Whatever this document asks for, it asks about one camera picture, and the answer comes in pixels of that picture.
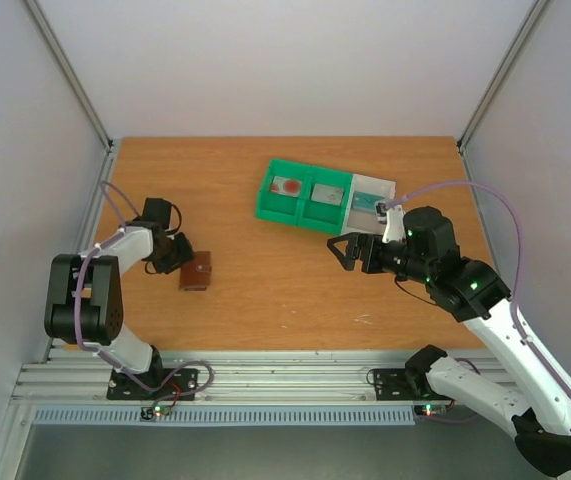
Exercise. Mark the grey slotted cable duct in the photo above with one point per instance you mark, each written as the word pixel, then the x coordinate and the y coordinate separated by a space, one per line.
pixel 201 416

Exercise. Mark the green bin middle compartment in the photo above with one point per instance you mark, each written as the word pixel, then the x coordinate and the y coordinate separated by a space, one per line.
pixel 322 217

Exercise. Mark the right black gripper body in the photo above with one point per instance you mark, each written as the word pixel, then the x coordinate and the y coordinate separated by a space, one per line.
pixel 365 252

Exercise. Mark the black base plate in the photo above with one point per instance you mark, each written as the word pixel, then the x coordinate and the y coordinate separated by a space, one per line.
pixel 122 387
pixel 390 384

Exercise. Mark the left aluminium frame post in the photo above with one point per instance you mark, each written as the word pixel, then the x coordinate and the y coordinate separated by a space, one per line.
pixel 51 41

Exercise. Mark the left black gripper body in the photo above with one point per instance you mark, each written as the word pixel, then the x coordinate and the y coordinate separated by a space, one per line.
pixel 175 255

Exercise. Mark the teal card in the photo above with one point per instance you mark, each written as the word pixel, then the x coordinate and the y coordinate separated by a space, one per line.
pixel 366 202

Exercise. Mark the aluminium front rail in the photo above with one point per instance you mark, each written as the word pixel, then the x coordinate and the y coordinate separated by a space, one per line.
pixel 311 377

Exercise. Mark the right controller board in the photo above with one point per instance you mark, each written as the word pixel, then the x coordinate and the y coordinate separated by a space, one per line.
pixel 430 410

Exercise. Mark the white plastic bin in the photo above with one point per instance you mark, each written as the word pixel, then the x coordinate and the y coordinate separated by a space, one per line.
pixel 355 221

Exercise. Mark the right aluminium frame post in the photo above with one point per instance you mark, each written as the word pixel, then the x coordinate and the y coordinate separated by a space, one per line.
pixel 525 31

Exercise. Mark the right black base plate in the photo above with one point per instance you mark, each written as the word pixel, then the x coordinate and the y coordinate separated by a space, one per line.
pixel 390 384

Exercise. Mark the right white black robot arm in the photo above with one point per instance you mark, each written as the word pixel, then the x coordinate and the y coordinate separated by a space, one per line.
pixel 537 414

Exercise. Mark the controller board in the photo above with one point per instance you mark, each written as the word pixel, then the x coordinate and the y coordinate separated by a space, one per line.
pixel 430 410
pixel 155 413

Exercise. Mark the brown leather card holder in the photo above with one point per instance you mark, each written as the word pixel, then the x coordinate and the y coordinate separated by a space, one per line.
pixel 196 274

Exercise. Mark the card with red circles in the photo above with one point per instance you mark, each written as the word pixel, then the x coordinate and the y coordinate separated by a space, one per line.
pixel 285 186

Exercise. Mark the left controller board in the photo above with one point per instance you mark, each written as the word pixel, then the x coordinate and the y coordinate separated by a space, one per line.
pixel 155 413

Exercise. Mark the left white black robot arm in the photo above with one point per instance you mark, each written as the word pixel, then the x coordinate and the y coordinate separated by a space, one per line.
pixel 84 302

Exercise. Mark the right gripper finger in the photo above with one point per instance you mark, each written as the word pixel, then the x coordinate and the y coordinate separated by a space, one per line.
pixel 349 239
pixel 347 256

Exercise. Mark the aluminium frame post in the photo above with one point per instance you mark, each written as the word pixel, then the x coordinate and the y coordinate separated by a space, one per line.
pixel 525 31
pixel 51 41

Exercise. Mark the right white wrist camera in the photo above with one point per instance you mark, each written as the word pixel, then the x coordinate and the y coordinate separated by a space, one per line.
pixel 391 217

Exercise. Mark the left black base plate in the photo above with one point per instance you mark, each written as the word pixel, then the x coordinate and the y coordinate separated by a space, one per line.
pixel 122 387

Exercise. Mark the grey silver card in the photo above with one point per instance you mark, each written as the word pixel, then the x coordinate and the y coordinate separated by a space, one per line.
pixel 327 194

